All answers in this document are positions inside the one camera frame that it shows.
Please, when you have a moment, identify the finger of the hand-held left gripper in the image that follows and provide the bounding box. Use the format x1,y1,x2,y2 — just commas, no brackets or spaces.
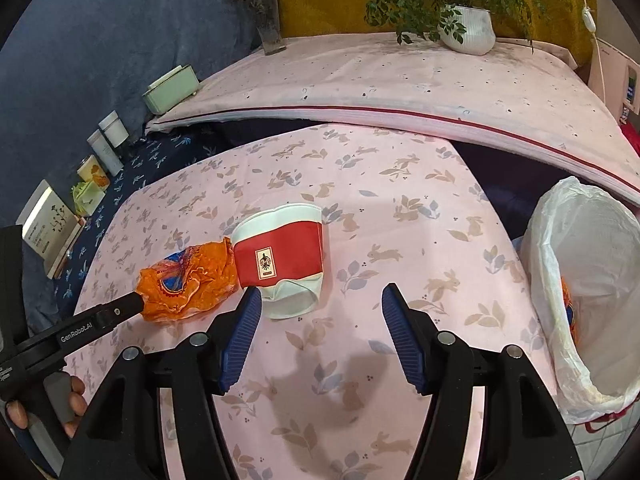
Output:
52,292,144,362

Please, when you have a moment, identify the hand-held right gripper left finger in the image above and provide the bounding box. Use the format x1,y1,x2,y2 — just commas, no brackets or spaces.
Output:
59,287,263,480

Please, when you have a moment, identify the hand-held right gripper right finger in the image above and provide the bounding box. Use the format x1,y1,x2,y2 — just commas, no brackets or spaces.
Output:
381,284,587,480

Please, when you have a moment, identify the orange snack wrapper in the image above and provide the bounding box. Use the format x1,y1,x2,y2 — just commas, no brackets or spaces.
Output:
138,238,240,322
559,276,581,347

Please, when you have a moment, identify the red and white paper cup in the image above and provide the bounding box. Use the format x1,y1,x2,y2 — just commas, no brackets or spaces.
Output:
231,203,324,320

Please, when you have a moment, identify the white bin with plastic liner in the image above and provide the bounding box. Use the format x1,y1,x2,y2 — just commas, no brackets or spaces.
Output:
522,176,640,426

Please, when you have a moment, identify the person's left hand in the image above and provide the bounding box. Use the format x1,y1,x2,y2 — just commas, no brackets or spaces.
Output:
5,376,87,439

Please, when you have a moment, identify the white printed book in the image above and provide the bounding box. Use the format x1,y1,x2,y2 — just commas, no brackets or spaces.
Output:
15,179,87,279

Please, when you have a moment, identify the green and yellow packet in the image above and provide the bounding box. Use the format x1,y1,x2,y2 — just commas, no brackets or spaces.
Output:
70,177,110,217

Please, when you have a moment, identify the pink bunny printed cloth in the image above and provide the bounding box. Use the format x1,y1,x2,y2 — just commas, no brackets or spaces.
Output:
60,121,561,480

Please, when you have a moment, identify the printed yellow can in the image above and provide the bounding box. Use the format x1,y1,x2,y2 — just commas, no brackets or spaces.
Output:
76,155,108,183

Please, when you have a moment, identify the dark blue floral cloth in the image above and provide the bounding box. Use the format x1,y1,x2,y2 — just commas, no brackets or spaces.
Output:
52,127,221,306

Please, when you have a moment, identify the tall white bottle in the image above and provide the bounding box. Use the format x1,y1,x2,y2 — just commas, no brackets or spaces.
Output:
86,129,124,177

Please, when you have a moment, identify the short white jar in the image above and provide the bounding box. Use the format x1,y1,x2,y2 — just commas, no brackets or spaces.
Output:
98,110,130,148

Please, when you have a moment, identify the pale green box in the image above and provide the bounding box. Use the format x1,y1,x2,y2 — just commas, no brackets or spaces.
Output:
141,64,200,115

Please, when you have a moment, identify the pink speckled sheet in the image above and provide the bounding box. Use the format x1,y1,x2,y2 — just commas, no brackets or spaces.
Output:
145,31,640,188

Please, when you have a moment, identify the blue blanket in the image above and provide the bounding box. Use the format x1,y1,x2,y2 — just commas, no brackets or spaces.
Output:
0,0,281,226

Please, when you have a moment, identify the red cloth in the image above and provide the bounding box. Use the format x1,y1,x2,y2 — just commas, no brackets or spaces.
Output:
620,115,640,156

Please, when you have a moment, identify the glass vase with pink flowers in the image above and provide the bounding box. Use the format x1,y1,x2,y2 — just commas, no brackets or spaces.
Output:
222,0,287,56

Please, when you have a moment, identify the green plant in white pot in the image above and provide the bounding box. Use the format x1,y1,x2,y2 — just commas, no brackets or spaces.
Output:
305,0,573,56

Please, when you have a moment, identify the pink water dispenser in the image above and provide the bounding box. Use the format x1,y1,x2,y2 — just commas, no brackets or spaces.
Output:
587,37,640,121

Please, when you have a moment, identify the mustard yellow blanket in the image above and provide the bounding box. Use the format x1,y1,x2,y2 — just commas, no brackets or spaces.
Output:
267,0,598,68

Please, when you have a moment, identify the beige curtain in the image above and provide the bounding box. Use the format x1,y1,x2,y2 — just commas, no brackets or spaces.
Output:
595,0,640,63

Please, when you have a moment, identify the white cable with switch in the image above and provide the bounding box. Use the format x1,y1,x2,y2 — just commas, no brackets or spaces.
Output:
572,0,608,106

